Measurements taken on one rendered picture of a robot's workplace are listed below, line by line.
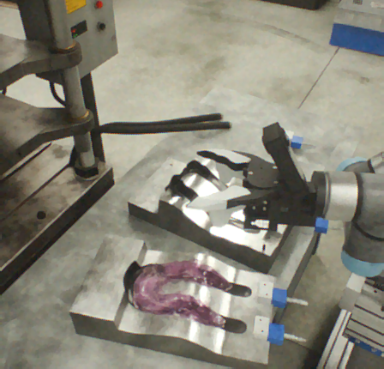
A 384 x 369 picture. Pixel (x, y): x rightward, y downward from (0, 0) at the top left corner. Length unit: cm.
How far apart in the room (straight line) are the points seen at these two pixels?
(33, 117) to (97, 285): 66
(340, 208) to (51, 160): 135
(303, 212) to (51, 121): 107
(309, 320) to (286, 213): 161
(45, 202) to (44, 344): 55
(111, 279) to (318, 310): 131
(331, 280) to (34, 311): 154
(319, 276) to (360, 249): 168
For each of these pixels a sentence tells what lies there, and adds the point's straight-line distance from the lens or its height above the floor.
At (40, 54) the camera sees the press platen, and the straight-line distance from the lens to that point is 147.
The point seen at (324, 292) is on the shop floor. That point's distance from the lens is 240.
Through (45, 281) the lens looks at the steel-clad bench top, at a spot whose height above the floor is 80.
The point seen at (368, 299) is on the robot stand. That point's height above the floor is 98.
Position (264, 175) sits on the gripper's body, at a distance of 69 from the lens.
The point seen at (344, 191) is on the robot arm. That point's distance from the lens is 69.
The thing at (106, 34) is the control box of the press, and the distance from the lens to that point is 181.
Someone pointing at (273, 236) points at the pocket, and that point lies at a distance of 141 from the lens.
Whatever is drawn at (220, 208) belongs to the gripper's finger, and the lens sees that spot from 64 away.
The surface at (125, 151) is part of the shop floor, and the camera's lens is 310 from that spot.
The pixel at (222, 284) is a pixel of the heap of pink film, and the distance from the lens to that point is 127.
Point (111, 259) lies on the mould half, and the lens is 130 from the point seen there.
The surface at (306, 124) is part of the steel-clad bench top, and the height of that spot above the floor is 80.
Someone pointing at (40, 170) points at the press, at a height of 78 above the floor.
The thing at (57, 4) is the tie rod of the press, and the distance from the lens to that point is 141.
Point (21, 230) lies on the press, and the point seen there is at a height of 79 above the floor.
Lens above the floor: 192
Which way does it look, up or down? 42 degrees down
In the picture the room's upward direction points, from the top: straight up
